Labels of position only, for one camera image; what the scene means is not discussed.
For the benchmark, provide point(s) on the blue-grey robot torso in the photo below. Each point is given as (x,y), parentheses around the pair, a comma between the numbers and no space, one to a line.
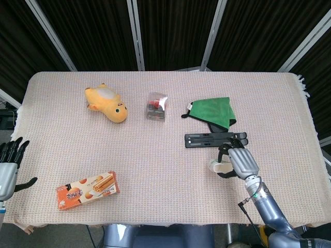
(155,236)

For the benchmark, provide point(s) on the black pleated partition panel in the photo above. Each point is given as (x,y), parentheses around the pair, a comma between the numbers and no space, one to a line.
(320,90)
(18,51)
(258,33)
(95,36)
(175,33)

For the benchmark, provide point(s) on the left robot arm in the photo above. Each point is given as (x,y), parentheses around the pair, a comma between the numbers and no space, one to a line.
(1,206)

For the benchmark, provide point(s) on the yellow plush animal toy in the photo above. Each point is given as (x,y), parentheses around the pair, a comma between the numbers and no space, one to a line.
(108,106)

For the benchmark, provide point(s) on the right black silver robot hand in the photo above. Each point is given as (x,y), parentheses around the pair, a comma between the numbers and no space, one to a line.
(243,162)

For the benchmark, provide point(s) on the green microfiber cloth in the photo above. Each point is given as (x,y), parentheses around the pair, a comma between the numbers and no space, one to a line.
(212,109)

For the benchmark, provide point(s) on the white paper cup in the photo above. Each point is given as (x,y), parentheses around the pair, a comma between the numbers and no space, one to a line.
(219,167)

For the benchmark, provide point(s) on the pink woven tablecloth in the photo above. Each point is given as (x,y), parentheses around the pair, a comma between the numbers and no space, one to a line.
(160,165)

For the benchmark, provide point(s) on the silver partition frame post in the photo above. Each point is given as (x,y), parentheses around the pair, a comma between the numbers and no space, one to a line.
(305,42)
(137,36)
(51,36)
(213,36)

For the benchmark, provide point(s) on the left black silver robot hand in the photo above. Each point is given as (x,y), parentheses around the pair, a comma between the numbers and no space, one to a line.
(6,175)

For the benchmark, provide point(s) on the yellow floor object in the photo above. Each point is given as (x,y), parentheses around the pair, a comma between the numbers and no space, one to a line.
(263,236)

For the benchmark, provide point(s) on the black flat pad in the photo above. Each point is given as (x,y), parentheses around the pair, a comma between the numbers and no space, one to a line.
(217,128)

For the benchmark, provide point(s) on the orange egg roll biscuit box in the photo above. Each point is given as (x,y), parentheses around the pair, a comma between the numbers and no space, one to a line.
(85,192)

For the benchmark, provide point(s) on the black folding laptop stand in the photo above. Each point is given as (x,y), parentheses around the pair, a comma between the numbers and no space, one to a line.
(207,140)

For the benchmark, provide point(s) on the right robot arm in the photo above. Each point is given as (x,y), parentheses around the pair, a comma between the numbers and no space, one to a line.
(269,209)

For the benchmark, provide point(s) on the clear plastic coffee capsule box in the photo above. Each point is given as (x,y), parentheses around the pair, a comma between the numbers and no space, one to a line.
(156,108)

